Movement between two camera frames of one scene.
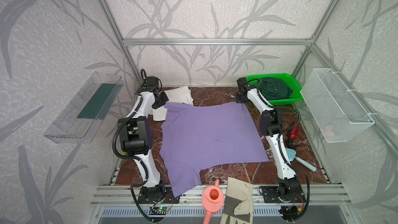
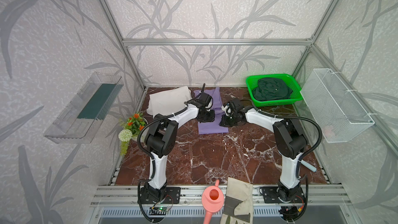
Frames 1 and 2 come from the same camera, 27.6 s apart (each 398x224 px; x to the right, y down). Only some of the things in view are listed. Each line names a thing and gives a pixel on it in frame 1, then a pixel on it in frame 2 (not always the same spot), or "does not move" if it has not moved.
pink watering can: [212, 199] does not move
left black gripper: [160, 99] to [205, 115]
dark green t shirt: [274, 88] does not move
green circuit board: [158, 210] does not move
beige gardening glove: [238, 207] does not move
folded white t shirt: [182, 95] does not move
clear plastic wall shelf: [80, 121] does not move
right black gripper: [241, 97] to [228, 120]
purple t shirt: [199, 136] to [213, 127]
